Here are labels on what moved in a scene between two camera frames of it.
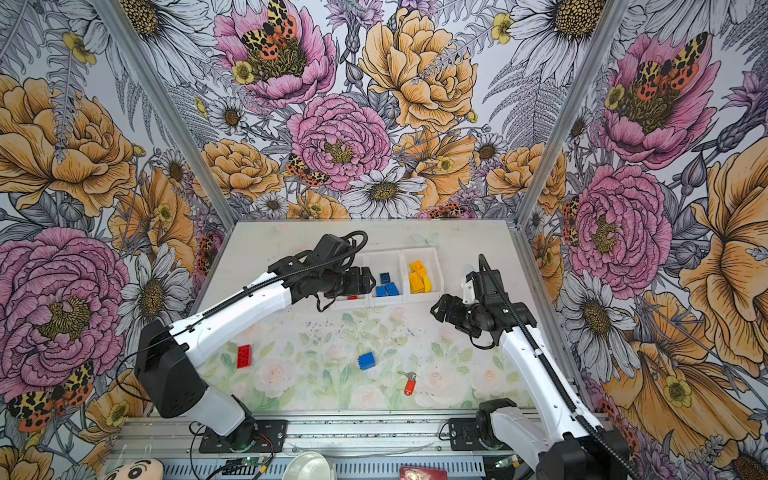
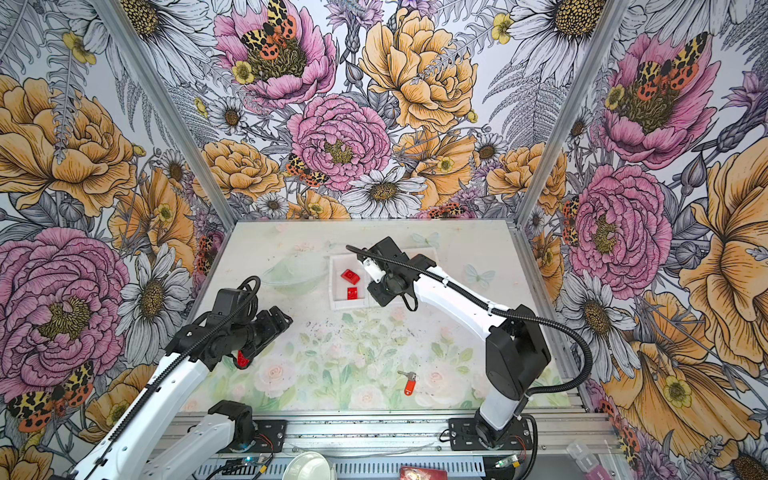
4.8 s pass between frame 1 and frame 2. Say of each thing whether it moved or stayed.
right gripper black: moved
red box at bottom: stayed
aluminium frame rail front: stayed
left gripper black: moved
